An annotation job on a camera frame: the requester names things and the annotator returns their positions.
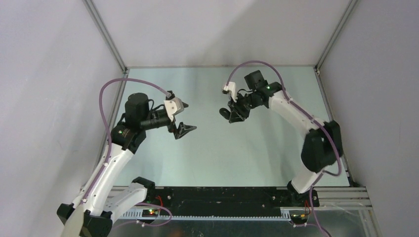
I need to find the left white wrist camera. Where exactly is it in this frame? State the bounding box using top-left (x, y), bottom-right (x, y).
top-left (164, 97), bottom-right (184, 112)

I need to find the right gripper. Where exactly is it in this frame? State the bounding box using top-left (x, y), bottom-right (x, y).
top-left (228, 91), bottom-right (262, 123)

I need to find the left controller board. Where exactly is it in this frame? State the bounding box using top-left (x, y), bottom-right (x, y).
top-left (141, 209), bottom-right (160, 218)

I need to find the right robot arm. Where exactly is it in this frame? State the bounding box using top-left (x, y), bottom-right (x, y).
top-left (219, 70), bottom-right (343, 206)

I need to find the black charging case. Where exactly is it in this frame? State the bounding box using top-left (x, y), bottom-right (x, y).
top-left (219, 108), bottom-right (231, 120)

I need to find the right controller board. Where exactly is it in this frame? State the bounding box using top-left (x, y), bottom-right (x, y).
top-left (291, 214), bottom-right (310, 220)

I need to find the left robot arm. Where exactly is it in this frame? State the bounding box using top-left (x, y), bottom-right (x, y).
top-left (57, 91), bottom-right (196, 237)

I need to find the controller board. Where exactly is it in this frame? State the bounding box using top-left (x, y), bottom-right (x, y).
top-left (141, 209), bottom-right (160, 218)
top-left (291, 214), bottom-right (310, 220)

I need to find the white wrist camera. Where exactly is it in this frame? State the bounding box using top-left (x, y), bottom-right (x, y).
top-left (164, 97), bottom-right (184, 112)
top-left (222, 82), bottom-right (237, 102)

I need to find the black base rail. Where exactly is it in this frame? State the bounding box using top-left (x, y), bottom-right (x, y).
top-left (146, 187), bottom-right (320, 218)

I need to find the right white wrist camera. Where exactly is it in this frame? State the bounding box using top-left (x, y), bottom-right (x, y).
top-left (222, 82), bottom-right (237, 102)

